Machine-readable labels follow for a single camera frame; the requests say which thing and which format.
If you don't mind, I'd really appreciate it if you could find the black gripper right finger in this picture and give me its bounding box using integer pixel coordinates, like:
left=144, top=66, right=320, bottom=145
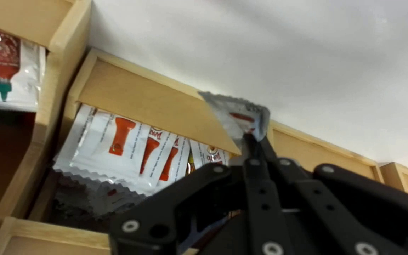
left=259, top=138, right=408, bottom=255

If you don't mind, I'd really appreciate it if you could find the tomato sauce packets pile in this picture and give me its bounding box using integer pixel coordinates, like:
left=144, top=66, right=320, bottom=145
left=52, top=104, right=231, bottom=197

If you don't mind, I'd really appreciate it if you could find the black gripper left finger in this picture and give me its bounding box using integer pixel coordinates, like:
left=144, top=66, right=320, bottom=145
left=109, top=134, right=286, bottom=255

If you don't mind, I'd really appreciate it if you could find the sriracha sauce packets pile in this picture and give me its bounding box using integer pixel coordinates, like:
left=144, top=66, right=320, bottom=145
left=0, top=22, right=48, bottom=114

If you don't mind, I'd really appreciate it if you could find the single tomato sauce packet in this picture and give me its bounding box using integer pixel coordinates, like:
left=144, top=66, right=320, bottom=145
left=197, top=90, right=272, bottom=144

